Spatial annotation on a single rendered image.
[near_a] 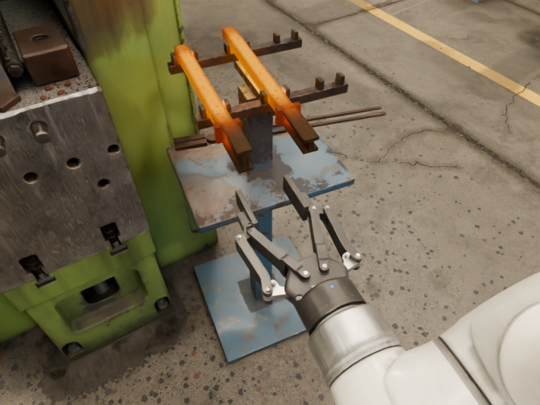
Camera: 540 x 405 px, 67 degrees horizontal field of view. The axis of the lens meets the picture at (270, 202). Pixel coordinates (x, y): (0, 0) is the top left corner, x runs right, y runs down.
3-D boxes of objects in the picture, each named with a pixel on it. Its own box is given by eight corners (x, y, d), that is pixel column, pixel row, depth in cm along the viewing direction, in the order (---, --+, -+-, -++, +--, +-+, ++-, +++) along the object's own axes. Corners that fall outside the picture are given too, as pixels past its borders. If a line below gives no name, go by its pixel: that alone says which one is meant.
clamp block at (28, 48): (80, 75, 82) (69, 45, 78) (36, 87, 79) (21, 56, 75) (67, 51, 89) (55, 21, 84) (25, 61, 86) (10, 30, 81)
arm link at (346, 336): (393, 368, 48) (366, 324, 52) (413, 333, 41) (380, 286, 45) (324, 400, 45) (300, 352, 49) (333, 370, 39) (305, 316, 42)
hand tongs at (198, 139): (379, 108, 120) (380, 104, 119) (386, 116, 118) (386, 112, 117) (173, 141, 110) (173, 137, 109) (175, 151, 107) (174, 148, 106)
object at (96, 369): (211, 349, 138) (211, 348, 137) (28, 452, 118) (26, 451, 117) (168, 265, 161) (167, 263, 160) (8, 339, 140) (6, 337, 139)
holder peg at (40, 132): (53, 141, 77) (47, 130, 76) (38, 146, 77) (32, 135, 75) (48, 130, 80) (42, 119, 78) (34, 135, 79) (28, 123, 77)
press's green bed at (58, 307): (177, 312, 147) (149, 230, 113) (70, 366, 134) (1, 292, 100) (128, 212, 179) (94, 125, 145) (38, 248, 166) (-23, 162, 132)
